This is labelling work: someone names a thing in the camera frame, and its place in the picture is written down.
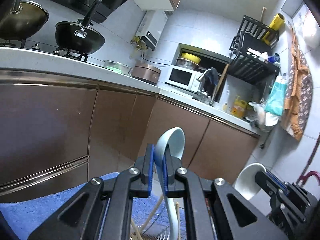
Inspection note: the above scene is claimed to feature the blue terry towel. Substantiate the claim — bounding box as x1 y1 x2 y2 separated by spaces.
0 171 187 240

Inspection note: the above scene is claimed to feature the black dish rack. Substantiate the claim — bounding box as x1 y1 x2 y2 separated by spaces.
227 15 280 85

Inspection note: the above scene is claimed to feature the teal plastic bag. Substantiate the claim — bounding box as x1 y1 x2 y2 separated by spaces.
265 76 287 116

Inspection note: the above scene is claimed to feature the yellow oil bottle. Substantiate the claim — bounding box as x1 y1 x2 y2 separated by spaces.
231 95 247 119

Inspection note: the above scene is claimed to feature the yellow bowl on shelf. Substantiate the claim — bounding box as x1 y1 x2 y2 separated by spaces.
181 53 201 64

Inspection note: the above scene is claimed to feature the yellow roll on rack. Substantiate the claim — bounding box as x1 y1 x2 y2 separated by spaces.
261 13 285 46

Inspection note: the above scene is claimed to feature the white microwave oven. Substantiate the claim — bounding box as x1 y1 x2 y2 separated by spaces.
164 65 202 93

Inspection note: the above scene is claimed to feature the brass coloured wok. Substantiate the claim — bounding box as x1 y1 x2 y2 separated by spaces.
0 0 49 41

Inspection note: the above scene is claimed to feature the black wok with handle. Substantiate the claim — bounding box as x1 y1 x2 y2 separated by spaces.
55 0 105 55

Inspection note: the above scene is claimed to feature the small white spoon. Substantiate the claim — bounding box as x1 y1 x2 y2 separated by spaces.
234 163 266 200

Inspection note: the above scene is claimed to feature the chrome kitchen faucet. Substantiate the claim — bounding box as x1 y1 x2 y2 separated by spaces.
197 67 219 106

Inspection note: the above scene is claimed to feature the pink rice cooker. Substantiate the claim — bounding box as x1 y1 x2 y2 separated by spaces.
131 63 161 85

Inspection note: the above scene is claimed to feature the red handled umbrella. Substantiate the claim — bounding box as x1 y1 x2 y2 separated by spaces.
296 135 320 187

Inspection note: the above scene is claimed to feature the wire utensil holder clear cup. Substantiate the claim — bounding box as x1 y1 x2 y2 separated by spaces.
130 194 188 240

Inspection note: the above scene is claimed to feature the white water heater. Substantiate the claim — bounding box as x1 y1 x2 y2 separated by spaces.
136 10 168 51

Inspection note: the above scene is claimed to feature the orange patterned apron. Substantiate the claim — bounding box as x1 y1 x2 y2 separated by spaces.
281 29 313 141

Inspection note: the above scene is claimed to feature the green glass lidded dish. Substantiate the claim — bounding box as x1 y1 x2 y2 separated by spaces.
104 60 132 76

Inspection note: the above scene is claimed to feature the large light blue spoon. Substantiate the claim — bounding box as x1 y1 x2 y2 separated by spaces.
154 127 185 239

